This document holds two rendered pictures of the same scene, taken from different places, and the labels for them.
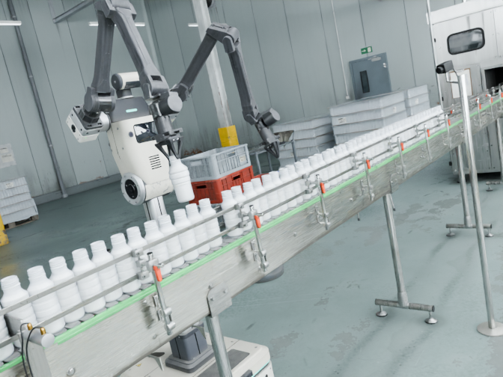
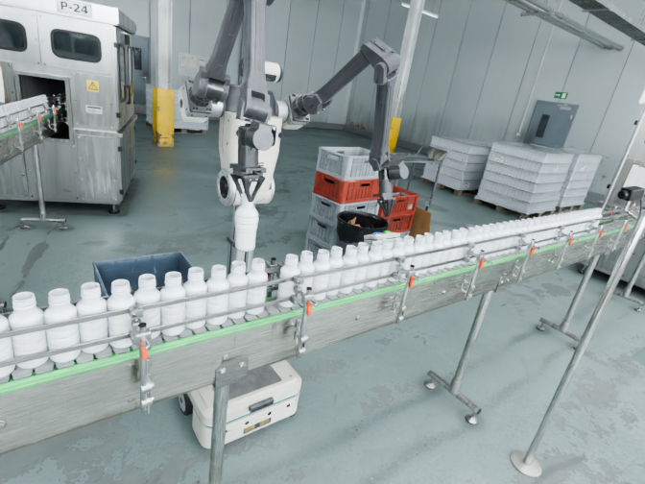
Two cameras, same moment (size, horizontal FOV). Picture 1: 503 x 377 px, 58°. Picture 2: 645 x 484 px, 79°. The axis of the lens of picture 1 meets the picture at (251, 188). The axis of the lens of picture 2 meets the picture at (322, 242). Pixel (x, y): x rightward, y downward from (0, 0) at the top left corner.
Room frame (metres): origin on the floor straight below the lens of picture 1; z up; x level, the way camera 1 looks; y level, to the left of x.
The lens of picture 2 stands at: (0.56, -0.16, 1.66)
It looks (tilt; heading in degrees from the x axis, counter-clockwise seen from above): 22 degrees down; 9
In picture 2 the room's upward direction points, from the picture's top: 9 degrees clockwise
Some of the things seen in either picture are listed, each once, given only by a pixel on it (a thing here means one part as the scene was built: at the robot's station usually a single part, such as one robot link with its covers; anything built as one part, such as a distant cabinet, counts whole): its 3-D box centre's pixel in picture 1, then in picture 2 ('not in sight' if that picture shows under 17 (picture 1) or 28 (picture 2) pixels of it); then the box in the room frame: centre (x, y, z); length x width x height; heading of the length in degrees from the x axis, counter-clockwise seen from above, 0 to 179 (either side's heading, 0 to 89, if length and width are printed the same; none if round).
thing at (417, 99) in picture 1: (399, 118); (556, 177); (9.72, -3.39, 0.59); 1.25 x 1.03 x 1.17; 140
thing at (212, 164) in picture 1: (215, 162); (352, 162); (4.36, 0.28, 1.00); 0.61 x 0.41 x 0.22; 146
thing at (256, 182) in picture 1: (259, 199); (332, 271); (1.75, -0.02, 1.08); 0.06 x 0.06 x 0.17
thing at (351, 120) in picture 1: (372, 130); (523, 179); (8.45, -2.42, 0.59); 1.24 x 1.03 x 1.17; 141
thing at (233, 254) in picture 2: not in sight; (238, 276); (2.16, 0.47, 0.74); 0.11 x 0.11 x 0.40; 49
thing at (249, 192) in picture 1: (251, 203); (320, 274); (1.70, 0.01, 1.08); 0.06 x 0.06 x 0.17
